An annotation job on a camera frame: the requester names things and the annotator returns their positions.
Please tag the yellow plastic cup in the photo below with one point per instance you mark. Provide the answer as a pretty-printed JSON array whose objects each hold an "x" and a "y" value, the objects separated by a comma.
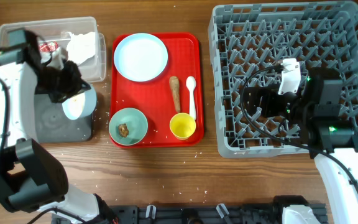
[{"x": 182, "y": 126}]

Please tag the brown carrot-shaped food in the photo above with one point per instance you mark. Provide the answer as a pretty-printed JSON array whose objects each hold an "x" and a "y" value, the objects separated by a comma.
[{"x": 175, "y": 90}]

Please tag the black plastic tray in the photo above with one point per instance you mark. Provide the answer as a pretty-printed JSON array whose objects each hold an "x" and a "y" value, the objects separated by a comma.
[{"x": 52, "y": 125}]

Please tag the white plastic spoon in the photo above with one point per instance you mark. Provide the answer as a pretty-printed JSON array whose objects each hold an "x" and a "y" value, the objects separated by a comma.
[{"x": 191, "y": 85}]

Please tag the brown food scrap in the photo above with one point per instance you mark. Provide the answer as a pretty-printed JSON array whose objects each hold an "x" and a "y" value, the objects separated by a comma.
[{"x": 123, "y": 130}]

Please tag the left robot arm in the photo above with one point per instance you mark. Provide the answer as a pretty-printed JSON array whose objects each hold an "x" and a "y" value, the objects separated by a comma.
[{"x": 31, "y": 179}]

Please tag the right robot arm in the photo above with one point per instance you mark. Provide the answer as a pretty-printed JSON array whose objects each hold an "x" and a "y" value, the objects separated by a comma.
[{"x": 331, "y": 141}]

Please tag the mint green bowl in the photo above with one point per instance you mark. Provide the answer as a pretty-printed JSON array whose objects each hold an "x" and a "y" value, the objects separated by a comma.
[{"x": 137, "y": 125}]

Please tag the light blue bowl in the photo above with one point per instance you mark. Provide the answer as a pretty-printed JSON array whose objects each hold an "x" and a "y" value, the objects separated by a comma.
[{"x": 90, "y": 104}]

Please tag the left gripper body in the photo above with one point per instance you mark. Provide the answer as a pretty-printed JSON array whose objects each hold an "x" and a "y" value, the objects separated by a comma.
[{"x": 63, "y": 80}]

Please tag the white rice pile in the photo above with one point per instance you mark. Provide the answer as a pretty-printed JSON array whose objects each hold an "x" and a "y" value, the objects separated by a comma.
[{"x": 76, "y": 104}]

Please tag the white napkin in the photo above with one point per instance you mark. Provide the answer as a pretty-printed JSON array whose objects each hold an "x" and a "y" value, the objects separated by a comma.
[{"x": 81, "y": 47}]

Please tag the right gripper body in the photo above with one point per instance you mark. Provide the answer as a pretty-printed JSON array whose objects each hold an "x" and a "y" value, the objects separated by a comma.
[{"x": 284, "y": 105}]

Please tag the light blue plate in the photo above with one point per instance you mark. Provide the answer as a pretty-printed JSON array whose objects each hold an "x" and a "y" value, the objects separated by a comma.
[{"x": 140, "y": 57}]

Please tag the red snack wrapper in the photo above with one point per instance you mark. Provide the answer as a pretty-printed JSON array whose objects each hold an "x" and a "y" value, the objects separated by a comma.
[{"x": 48, "y": 47}]

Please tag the grey dishwasher rack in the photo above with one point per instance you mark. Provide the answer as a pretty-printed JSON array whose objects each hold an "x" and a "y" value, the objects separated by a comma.
[{"x": 246, "y": 38}]

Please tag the red serving tray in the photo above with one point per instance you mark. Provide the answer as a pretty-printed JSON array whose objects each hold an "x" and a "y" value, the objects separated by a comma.
[{"x": 154, "y": 98}]

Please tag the clear plastic bin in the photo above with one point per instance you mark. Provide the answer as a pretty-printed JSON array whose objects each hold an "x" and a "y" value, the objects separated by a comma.
[{"x": 56, "y": 30}]

